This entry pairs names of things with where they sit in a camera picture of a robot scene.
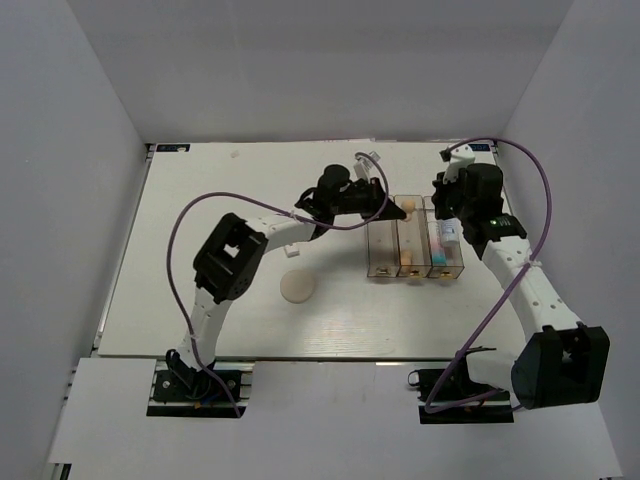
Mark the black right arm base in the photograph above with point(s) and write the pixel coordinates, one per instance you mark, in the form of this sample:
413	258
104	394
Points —
494	410

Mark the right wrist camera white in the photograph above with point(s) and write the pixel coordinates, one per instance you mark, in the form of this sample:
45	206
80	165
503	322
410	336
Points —
457	158

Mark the beige makeup sponge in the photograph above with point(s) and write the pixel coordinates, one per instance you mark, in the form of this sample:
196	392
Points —
409	207
406	258

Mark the round beige powder puff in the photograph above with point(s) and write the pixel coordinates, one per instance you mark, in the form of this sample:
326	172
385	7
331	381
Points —
297	286

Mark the clear organizer bin left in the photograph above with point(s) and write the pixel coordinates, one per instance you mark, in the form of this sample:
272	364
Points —
382	249

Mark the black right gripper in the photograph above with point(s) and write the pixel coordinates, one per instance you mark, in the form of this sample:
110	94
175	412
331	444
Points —
441	189

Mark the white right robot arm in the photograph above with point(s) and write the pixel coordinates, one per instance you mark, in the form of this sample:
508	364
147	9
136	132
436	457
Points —
564	360

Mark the white spray bottle clear cap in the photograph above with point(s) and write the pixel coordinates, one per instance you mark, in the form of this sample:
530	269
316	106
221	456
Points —
449	235

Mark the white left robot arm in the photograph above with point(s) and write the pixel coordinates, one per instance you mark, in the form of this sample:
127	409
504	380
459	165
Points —
227	262

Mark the clear organizer bin right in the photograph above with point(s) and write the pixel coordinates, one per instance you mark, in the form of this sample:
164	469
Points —
455	263

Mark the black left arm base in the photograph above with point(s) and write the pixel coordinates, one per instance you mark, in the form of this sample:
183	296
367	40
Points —
170	398

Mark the pink teal gradient spray bottle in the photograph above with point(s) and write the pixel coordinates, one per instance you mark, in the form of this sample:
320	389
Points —
438	252

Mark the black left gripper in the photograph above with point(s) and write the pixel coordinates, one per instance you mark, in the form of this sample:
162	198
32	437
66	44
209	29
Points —
377	198

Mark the clear organizer bin middle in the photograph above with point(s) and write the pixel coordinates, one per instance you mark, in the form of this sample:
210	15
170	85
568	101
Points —
412	236

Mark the clear organizer bin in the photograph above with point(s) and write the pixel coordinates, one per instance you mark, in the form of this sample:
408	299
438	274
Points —
412	236
455	263
382	249

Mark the orange cream tube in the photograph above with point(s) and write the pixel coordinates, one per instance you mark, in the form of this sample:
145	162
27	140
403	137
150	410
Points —
291	250

